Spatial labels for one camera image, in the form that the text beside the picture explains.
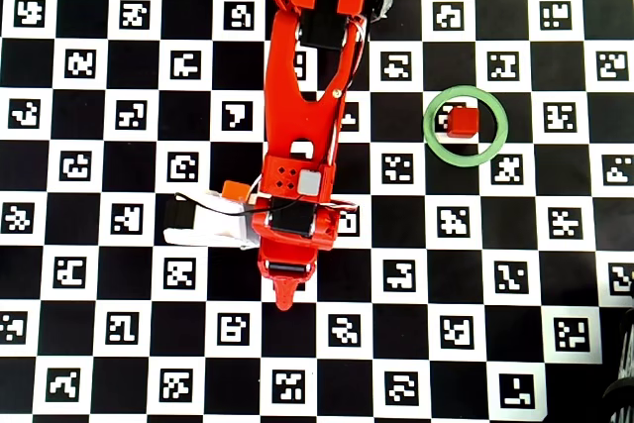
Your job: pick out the red gripper black motor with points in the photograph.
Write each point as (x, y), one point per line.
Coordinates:
(286, 267)

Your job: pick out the red cube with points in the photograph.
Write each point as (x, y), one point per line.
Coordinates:
(464, 122)

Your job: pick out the red robot arm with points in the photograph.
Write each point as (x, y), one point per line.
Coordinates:
(282, 96)

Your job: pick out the orange cube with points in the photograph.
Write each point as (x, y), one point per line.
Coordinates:
(235, 190)

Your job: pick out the black white marker board mat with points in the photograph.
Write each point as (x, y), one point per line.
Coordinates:
(148, 344)

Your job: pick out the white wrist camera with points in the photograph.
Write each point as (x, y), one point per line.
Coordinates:
(218, 235)

